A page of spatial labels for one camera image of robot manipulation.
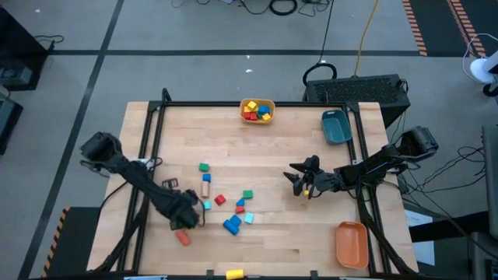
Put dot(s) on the teal plastic bin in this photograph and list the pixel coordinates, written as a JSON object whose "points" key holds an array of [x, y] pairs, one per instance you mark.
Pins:
{"points": [[336, 128]]}

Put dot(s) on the green half-round block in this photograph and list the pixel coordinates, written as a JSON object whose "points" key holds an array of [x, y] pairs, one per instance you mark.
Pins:
{"points": [[247, 194]]}

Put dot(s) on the green cube block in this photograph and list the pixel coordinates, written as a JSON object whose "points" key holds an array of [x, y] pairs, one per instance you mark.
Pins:
{"points": [[204, 167]]}

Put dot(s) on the black cabinet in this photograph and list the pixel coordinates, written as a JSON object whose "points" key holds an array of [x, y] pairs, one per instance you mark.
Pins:
{"points": [[19, 46]]}

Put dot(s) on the blue cube block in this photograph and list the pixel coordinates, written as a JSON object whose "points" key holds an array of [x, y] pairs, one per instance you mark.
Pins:
{"points": [[206, 177], [264, 109], [236, 219]]}

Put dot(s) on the wooden cylinder block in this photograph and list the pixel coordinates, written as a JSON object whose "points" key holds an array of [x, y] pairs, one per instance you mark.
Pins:
{"points": [[205, 189]]}

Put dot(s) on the grey box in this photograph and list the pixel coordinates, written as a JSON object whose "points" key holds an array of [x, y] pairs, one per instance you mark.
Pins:
{"points": [[491, 179]]}

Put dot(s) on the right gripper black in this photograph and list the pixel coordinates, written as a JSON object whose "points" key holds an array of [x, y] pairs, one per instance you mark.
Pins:
{"points": [[325, 182]]}

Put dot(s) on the yellow plastic bin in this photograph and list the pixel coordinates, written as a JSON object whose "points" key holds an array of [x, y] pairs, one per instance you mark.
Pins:
{"points": [[272, 105]]}

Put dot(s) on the white round device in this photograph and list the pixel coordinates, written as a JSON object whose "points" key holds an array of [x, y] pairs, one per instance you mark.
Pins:
{"points": [[480, 70]]}

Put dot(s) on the light blue square block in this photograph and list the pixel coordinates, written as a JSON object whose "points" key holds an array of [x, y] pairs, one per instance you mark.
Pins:
{"points": [[249, 218]]}

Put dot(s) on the orange plastic bin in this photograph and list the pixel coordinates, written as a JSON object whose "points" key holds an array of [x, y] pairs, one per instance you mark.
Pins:
{"points": [[352, 245]]}

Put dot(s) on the black hazard-striped floor mat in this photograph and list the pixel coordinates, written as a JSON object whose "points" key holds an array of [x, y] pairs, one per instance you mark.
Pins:
{"points": [[74, 241], [439, 23]]}

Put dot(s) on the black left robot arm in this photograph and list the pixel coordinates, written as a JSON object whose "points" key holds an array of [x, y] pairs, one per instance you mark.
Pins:
{"points": [[144, 183]]}

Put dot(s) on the black perforated equipment case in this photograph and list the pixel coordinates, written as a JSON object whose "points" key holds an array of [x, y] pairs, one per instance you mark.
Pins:
{"points": [[356, 93]]}

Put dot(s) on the dark equipment box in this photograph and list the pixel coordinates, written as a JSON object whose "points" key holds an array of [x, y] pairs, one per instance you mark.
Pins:
{"points": [[8, 120]]}

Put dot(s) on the yellow cube block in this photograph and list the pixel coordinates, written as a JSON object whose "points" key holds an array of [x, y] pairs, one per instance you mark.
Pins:
{"points": [[266, 117], [252, 105]]}

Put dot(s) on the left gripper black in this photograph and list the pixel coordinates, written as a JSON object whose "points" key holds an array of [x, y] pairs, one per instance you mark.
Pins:
{"points": [[183, 208]]}

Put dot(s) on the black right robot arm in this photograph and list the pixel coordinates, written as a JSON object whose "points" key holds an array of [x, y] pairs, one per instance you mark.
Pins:
{"points": [[373, 169]]}

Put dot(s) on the small blue wedge block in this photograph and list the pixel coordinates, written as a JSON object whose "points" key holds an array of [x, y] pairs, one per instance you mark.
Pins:
{"points": [[240, 202]]}

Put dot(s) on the red half-round block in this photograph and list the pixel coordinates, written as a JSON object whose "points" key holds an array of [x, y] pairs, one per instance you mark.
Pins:
{"points": [[239, 209]]}

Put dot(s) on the black aluminium table frame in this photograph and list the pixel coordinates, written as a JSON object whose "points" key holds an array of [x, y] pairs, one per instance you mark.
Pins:
{"points": [[303, 104]]}

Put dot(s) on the blue cylinder block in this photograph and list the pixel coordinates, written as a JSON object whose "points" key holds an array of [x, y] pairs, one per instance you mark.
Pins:
{"points": [[230, 228]]}

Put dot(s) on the orange cylinder block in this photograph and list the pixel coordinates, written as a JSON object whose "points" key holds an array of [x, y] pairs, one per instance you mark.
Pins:
{"points": [[183, 238]]}

